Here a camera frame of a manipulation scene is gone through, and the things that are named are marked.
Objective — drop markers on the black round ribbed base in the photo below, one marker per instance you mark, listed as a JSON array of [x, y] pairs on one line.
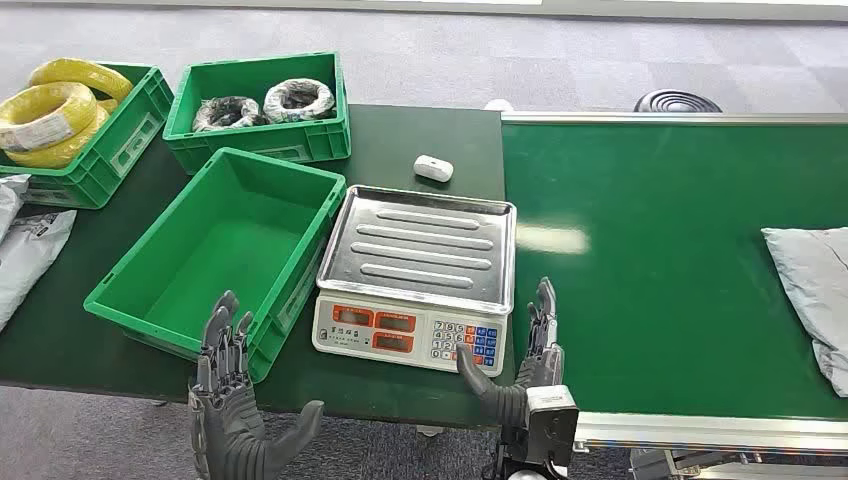
[[676, 102]]

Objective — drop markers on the white table foot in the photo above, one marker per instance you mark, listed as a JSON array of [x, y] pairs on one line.
[[498, 105], [430, 431]]

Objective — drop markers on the green conveyor belt aluminium frame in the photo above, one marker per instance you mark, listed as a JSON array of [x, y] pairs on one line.
[[662, 265]]

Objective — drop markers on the large grey mailer bag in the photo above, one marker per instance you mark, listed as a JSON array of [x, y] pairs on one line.
[[26, 258]]

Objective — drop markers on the grey package with red print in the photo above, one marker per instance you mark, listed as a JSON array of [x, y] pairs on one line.
[[808, 278]]

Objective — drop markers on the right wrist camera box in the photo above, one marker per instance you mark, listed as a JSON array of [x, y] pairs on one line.
[[553, 424]]

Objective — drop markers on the white electronic scale steel tray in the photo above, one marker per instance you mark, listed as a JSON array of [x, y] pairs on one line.
[[417, 245]]

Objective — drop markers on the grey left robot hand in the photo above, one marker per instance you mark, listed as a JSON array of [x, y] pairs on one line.
[[225, 424]]

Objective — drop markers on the large empty green crate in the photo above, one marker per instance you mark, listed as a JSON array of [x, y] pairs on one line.
[[218, 258]]

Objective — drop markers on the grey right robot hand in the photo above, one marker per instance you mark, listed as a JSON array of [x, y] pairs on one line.
[[543, 364]]

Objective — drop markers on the small grey mailer bag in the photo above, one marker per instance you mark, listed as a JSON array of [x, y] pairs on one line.
[[10, 199]]

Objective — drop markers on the green crate with black coils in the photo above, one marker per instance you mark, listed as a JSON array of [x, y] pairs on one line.
[[265, 142]]

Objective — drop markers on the small white plastic case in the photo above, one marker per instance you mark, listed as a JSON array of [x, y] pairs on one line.
[[434, 168]]

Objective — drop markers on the green crate with yellow coils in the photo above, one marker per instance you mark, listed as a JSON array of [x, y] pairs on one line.
[[126, 152]]

